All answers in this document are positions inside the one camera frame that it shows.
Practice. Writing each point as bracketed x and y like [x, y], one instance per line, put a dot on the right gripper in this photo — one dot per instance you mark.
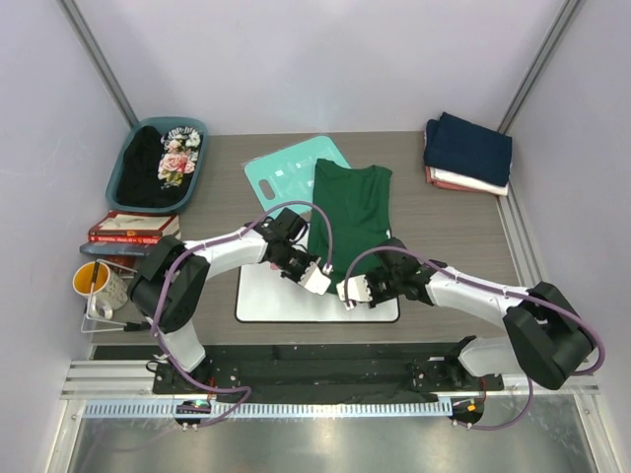
[376, 285]

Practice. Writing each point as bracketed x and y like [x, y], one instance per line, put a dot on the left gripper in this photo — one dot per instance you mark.
[300, 266]

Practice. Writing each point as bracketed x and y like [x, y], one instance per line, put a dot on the green t-shirt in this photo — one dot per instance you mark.
[356, 203]

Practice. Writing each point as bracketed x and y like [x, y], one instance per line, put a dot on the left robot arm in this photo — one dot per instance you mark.
[167, 285]

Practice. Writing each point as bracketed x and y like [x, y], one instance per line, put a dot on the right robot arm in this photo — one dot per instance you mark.
[542, 336]

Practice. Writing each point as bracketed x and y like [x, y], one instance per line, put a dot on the teal folding board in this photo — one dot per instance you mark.
[288, 174]

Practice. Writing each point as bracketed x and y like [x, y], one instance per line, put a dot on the white dry-erase board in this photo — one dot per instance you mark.
[264, 296]

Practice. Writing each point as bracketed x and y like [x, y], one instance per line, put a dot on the folded white t-shirt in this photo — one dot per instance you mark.
[472, 184]

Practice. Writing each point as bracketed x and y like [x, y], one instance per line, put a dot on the folded navy t-shirt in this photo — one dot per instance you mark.
[457, 145]

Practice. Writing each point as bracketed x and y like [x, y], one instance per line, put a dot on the teal plastic basket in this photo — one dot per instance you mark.
[163, 124]

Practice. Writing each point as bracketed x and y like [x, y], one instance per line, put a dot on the black floral t-shirt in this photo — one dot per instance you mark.
[158, 168]

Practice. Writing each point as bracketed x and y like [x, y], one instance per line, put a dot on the red middle book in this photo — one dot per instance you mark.
[130, 239]

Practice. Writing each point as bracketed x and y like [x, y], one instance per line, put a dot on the red book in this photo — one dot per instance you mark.
[130, 239]
[123, 224]

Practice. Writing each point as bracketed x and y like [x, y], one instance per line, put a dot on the red top book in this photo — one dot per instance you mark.
[123, 224]

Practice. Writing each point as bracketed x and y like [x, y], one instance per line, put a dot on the orange interior mug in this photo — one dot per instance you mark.
[104, 291]

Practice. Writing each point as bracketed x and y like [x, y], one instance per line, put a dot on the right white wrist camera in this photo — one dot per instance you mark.
[354, 291]

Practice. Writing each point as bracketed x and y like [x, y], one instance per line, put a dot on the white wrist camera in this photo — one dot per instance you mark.
[354, 291]
[314, 280]

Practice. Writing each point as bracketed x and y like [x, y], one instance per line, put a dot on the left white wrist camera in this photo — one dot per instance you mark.
[314, 280]

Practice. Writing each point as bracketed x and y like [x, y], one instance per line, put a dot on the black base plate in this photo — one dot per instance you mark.
[272, 370]

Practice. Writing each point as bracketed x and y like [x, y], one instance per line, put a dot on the slotted cable duct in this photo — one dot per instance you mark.
[190, 409]

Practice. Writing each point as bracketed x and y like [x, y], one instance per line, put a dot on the aluminium frame rail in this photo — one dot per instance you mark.
[130, 379]

